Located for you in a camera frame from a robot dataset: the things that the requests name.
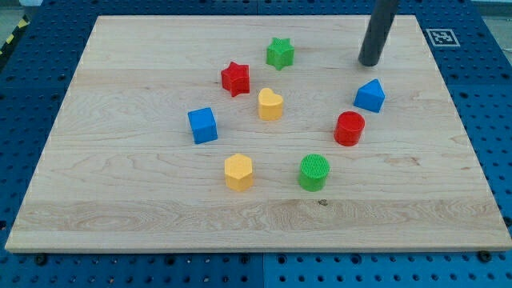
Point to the yellow heart block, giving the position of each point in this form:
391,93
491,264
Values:
270,105

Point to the red star block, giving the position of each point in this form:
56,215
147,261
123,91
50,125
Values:
236,79

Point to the green star block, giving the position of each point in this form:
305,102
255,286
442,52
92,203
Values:
280,53

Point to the light wooden board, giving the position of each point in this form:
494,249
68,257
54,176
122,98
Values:
120,172

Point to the yellow hexagon block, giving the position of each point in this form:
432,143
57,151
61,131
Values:
238,171

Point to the blue cube block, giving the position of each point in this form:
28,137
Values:
203,125

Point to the green cylinder block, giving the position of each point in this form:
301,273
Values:
314,169

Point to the red cylinder block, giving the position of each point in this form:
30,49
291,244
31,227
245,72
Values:
349,128

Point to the blue triangular prism block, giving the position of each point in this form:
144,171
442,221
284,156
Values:
370,96

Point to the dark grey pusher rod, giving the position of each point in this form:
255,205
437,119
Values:
377,32

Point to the white fiducial marker tag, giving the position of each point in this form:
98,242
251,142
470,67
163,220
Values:
441,37

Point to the black yellow hazard tape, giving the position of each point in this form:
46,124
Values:
15,37

